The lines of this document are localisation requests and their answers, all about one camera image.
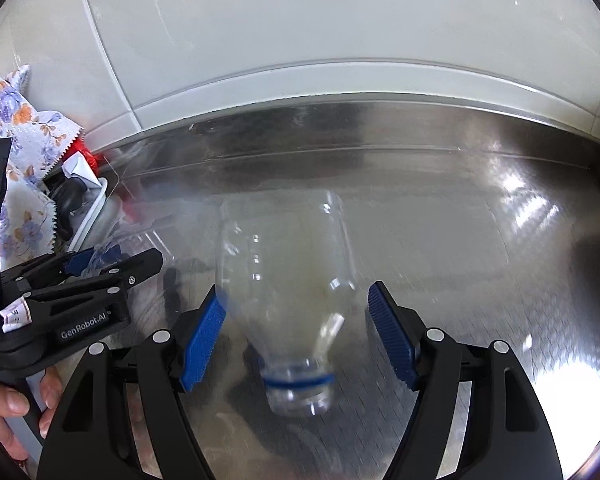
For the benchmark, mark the floral patterned cloth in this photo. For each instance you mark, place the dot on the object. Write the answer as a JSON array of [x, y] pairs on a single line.
[[25, 130]]

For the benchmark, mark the white plastic tray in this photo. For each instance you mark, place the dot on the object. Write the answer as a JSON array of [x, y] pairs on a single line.
[[92, 205]]

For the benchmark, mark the red snack packet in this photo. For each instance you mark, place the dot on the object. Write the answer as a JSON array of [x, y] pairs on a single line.
[[87, 159]]

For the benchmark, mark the clear plastic bottle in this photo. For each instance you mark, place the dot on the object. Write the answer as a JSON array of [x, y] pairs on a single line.
[[280, 260]]

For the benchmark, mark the white paper tag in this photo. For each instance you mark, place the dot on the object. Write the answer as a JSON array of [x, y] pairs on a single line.
[[15, 314]]

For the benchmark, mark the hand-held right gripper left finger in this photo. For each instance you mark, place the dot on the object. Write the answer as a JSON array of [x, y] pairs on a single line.
[[202, 340]]

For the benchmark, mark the black object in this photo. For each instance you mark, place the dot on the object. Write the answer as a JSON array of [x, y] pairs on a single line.
[[70, 202]]

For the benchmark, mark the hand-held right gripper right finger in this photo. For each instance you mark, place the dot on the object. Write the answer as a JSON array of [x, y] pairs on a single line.
[[392, 335]]

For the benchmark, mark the person's left hand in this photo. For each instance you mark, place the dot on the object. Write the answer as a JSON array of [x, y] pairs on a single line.
[[5, 400]]

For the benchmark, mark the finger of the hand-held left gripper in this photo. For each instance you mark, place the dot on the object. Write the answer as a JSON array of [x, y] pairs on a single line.
[[40, 272], [95, 300]]

